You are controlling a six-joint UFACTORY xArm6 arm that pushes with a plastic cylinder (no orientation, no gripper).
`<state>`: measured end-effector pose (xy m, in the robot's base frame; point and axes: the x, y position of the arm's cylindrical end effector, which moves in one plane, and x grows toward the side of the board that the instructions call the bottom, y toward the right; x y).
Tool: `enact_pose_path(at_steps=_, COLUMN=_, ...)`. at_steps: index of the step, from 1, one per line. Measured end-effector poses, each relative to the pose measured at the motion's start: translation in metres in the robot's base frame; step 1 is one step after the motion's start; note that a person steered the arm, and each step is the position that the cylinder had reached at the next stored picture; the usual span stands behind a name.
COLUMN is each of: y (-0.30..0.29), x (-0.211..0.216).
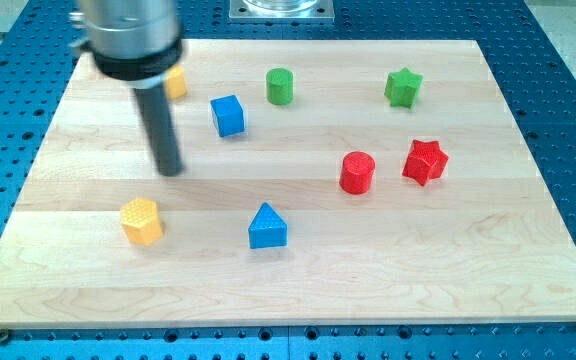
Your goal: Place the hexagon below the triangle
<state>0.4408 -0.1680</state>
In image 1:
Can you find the red cylinder block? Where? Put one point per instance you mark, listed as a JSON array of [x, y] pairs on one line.
[[357, 172]]

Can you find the green cylinder block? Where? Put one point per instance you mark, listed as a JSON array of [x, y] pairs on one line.
[[279, 86]]

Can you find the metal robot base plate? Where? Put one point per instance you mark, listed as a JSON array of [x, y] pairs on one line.
[[276, 11]]

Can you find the green star block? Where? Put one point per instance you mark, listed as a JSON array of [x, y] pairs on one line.
[[402, 88]]

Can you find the yellow block behind arm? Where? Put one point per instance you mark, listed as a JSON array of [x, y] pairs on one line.
[[175, 84]]

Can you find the yellow hexagon block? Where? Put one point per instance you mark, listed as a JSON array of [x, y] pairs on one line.
[[140, 220]]

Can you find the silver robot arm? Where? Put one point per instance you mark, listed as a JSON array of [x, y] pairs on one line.
[[137, 42]]

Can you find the red star block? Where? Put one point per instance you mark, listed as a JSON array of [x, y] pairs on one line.
[[425, 161]]

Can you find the blue cube block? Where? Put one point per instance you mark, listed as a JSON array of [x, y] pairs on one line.
[[228, 116]]

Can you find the light wooden board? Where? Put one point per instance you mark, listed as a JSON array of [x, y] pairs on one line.
[[483, 243]]

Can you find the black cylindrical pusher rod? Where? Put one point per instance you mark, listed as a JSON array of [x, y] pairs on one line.
[[156, 118]]

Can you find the blue triangle block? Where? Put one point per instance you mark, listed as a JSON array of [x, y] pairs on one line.
[[267, 229]]

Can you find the left board clamp screw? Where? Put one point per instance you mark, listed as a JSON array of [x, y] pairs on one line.
[[5, 335]]

